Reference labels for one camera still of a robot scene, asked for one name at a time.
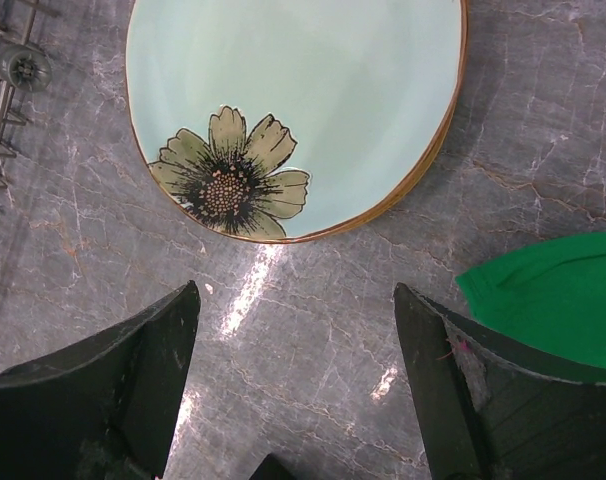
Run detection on green cloth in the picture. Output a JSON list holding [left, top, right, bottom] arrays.
[[456, 232, 606, 369]]

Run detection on grey wire dish rack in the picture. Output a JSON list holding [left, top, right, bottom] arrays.
[[0, 1, 60, 191]]

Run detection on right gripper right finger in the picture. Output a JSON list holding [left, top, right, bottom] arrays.
[[394, 283, 606, 479]]

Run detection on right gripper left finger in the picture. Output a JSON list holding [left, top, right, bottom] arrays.
[[0, 282, 201, 479]]

